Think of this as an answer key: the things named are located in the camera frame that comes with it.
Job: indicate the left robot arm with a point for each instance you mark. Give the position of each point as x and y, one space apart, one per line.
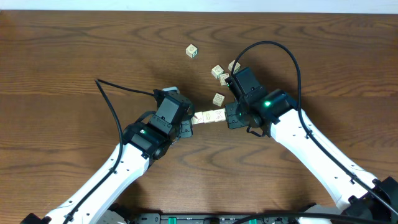
90 204

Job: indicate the wooden block with red mark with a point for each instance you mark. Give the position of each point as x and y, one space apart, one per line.
197 118

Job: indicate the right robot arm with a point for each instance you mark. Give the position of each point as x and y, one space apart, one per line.
359 196

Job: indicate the wooden block green edge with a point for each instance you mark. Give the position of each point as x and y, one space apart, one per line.
234 66

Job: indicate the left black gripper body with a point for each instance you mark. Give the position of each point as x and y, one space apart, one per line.
186 127

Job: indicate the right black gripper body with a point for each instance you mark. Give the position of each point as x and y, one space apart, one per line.
234 116

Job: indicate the wooden block with teal side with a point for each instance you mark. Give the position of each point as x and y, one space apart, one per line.
191 51

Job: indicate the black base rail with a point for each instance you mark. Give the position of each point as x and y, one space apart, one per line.
156 218

